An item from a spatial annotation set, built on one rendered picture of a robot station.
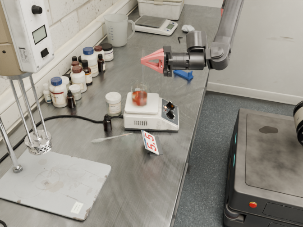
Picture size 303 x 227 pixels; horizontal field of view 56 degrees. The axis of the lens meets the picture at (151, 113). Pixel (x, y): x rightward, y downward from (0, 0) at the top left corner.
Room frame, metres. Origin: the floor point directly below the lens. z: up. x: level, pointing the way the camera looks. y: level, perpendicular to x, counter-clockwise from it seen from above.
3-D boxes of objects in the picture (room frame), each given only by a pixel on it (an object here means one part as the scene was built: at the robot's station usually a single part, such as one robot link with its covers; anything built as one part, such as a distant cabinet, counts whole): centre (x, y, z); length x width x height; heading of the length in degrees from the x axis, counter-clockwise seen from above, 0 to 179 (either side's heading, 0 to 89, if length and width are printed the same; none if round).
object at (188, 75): (1.20, -0.15, 0.77); 0.10 x 0.03 x 0.04; 46
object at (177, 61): (0.85, -0.08, 1.01); 0.10 x 0.07 x 0.07; 2
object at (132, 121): (0.85, 0.01, 0.79); 0.22 x 0.13 x 0.08; 88
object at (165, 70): (0.83, -0.01, 1.01); 0.09 x 0.07 x 0.07; 91
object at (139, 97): (0.84, 0.04, 0.88); 0.07 x 0.06 x 0.08; 60
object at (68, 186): (0.55, 0.29, 0.76); 0.30 x 0.20 x 0.01; 75
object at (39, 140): (0.56, 0.30, 1.02); 0.07 x 0.07 x 0.25
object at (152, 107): (0.85, 0.03, 0.83); 0.12 x 0.12 x 0.01; 88
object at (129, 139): (0.74, 0.08, 0.76); 0.06 x 0.06 x 0.02
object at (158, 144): (0.71, 0.00, 0.77); 0.09 x 0.06 x 0.04; 11
